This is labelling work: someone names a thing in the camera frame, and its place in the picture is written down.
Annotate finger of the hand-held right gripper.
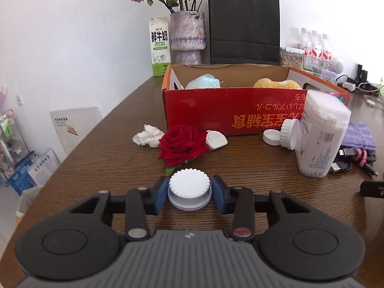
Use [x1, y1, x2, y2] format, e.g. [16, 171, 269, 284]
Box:
[360, 180, 384, 199]

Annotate white green milk carton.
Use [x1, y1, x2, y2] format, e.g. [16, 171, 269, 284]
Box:
[148, 17, 172, 77]

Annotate black paper bag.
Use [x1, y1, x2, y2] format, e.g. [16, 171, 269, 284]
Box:
[208, 0, 281, 66]

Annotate small white tracker tag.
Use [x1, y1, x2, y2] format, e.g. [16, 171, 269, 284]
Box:
[205, 130, 228, 151]

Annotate white ridged lid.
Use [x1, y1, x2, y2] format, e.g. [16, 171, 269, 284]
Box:
[280, 119, 300, 150]

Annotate white board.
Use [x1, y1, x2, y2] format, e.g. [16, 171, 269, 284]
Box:
[49, 106, 102, 153]

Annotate black cable bundle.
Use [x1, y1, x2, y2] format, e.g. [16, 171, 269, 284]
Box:
[330, 146, 379, 178]

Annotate pale blue plastic bag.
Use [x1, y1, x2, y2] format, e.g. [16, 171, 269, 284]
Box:
[184, 74, 225, 90]

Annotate yellow white plush toy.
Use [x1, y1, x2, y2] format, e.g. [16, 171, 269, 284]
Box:
[253, 77, 302, 90]

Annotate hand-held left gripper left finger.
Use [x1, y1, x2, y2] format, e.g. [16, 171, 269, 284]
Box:
[70, 176, 170, 242]

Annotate purple cloth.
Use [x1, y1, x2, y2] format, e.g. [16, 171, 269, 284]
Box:
[340, 122, 377, 150]

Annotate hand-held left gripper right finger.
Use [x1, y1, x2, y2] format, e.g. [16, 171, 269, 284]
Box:
[210, 175, 310, 242]

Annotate white tissue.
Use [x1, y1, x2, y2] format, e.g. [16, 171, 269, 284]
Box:
[133, 124, 165, 148]

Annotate metal wire rack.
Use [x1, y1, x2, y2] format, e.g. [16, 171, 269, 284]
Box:
[0, 109, 30, 186]

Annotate clear snack bag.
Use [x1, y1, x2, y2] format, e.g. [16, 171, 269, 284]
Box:
[279, 47, 305, 69]

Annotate red rose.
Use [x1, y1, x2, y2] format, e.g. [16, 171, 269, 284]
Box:
[158, 125, 211, 176]

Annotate red label water bottle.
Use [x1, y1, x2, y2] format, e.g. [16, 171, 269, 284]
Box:
[319, 34, 332, 63]
[297, 28, 310, 56]
[309, 30, 320, 59]

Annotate white printed bag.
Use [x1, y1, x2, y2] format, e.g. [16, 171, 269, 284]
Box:
[27, 148, 60, 186]

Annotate purple textured vase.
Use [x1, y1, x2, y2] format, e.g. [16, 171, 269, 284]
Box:
[169, 10, 207, 66]

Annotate white ridged bottle cap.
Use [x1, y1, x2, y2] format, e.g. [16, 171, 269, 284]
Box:
[167, 169, 212, 211]

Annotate white tin box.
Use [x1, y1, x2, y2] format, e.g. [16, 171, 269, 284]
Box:
[322, 68, 339, 82]

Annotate white cotton swab container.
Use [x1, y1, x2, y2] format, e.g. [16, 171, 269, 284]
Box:
[294, 89, 351, 177]

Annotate small white smooth cap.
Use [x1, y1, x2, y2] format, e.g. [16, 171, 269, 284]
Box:
[263, 129, 283, 146]

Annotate red cardboard box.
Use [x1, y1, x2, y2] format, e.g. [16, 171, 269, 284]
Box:
[162, 64, 351, 137]

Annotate cardboard box with liner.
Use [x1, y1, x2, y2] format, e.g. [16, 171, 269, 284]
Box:
[15, 184, 43, 218]

